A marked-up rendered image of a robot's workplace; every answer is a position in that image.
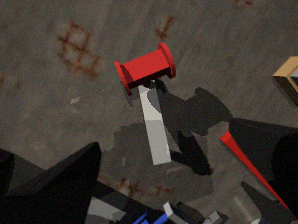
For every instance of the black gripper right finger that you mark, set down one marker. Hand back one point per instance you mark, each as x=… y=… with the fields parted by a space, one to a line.
x=273 y=151

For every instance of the grey cylinder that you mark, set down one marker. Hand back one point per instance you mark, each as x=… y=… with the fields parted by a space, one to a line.
x=261 y=221

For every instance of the red flat bar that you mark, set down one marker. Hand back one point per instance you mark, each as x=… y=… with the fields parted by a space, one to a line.
x=230 y=143

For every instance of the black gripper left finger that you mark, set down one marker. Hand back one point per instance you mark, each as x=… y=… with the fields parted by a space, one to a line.
x=60 y=195

